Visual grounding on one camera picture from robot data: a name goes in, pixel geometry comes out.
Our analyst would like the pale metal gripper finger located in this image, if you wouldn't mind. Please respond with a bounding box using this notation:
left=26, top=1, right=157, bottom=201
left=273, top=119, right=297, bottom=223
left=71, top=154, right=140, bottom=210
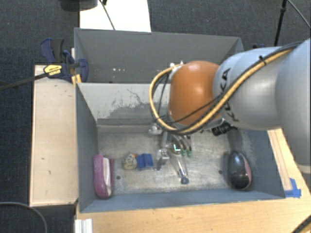
left=155, top=149, right=170, bottom=171
left=170, top=153, right=190, bottom=185

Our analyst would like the blue block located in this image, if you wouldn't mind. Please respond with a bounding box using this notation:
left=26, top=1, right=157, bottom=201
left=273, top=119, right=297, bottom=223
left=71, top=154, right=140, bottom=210
left=136, top=153, right=155, bottom=171

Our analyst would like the small yellow-grey toy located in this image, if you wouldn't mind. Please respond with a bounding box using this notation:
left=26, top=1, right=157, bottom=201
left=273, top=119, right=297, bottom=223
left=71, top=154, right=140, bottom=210
left=121, top=152, right=138, bottom=171

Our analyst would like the grey metal bin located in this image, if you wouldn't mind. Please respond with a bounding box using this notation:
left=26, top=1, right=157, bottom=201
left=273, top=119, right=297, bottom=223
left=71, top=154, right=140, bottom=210
left=73, top=27, right=287, bottom=214

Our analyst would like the pale wood board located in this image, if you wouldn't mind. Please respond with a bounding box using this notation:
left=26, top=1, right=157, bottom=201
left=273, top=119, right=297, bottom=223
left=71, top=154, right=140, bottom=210
left=29, top=64, right=80, bottom=207

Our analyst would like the black cylinder on white bracket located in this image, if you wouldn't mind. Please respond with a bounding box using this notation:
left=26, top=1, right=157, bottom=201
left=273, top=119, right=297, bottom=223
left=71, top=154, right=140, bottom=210
left=210, top=121, right=232, bottom=137

